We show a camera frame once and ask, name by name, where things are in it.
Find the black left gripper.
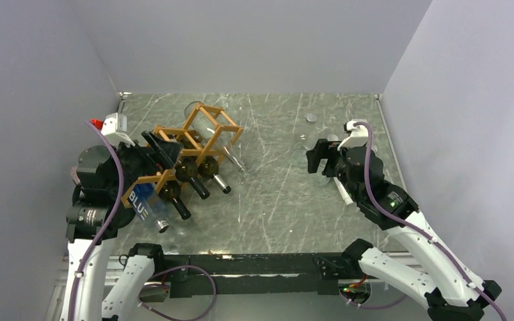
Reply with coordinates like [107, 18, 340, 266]
[108, 129, 183, 197]

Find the dark green wine bottle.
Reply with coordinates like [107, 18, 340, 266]
[175, 157, 210, 199]

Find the green wine bottle gold neck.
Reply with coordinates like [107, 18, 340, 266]
[198, 156, 232, 194]

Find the blue square glass bottle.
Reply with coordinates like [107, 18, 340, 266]
[128, 183, 169, 233]

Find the clear glass bottle top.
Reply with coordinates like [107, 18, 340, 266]
[184, 101, 246, 173]

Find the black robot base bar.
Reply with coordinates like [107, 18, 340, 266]
[147, 253, 364, 298]

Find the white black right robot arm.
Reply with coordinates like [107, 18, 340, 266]
[306, 139, 507, 320]

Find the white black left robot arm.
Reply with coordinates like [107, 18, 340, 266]
[60, 132, 183, 320]

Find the wooden wine rack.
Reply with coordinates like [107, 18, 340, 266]
[120, 102, 244, 209]

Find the grey microphone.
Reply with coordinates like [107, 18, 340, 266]
[70, 167, 80, 185]

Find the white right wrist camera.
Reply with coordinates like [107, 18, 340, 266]
[337, 119, 369, 150]

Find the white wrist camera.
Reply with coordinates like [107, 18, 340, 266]
[337, 119, 369, 150]
[90, 112, 136, 147]

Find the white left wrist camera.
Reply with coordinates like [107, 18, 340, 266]
[90, 112, 136, 147]

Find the aluminium table edge rail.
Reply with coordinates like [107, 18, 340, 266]
[374, 94, 404, 184]

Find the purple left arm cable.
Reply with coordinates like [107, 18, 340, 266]
[67, 120, 218, 321]

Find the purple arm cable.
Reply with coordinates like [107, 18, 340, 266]
[341, 122, 509, 321]
[67, 120, 218, 321]

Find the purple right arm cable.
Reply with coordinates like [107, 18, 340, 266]
[341, 122, 509, 321]

